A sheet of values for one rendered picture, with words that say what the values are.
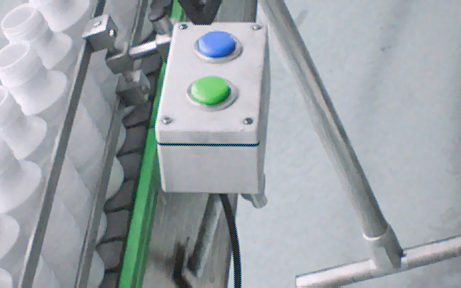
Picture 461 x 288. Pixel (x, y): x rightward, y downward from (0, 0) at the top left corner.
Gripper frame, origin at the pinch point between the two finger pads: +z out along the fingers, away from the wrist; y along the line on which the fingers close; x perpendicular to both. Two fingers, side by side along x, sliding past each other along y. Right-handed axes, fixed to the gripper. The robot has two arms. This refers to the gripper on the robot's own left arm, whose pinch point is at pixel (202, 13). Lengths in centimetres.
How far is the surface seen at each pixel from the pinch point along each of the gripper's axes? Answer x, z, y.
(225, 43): 0.9, 6.8, -5.5
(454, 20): 36, 112, -159
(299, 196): 1, 125, -114
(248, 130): 3.3, 8.1, 3.8
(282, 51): 1, 61, -78
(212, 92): 0.4, 6.9, 0.8
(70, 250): -11.1, 18.1, 7.3
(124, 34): -11.1, 19.0, -23.4
